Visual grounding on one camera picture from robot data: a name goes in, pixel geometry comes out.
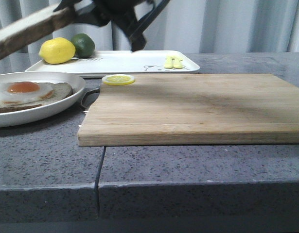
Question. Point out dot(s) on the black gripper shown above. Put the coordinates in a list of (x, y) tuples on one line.
[(120, 12)]

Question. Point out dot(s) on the white bread slice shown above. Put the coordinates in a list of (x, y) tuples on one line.
[(34, 27)]

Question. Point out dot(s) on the white round plate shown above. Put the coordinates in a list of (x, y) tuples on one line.
[(38, 113)]

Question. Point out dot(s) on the white bear print tray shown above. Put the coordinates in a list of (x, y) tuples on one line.
[(120, 61)]

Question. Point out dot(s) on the bottom bread slice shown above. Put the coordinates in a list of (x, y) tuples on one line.
[(60, 91)]

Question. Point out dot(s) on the green lime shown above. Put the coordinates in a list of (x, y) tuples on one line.
[(84, 45)]

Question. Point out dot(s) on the yellow lemon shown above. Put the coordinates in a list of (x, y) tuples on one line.
[(57, 51)]

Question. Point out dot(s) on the lemon slice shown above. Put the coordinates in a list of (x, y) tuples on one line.
[(118, 79)]

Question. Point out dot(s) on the yellow plastic fork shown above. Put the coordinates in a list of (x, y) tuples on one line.
[(168, 64)]

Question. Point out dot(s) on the fried egg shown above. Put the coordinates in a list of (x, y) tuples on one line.
[(16, 93)]

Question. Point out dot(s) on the yellow plastic knife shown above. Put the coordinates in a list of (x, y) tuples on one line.
[(177, 62)]

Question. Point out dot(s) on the grey pleated curtain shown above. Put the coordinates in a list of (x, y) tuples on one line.
[(188, 26)]

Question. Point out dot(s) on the wooden cutting board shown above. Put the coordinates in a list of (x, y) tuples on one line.
[(187, 109)]

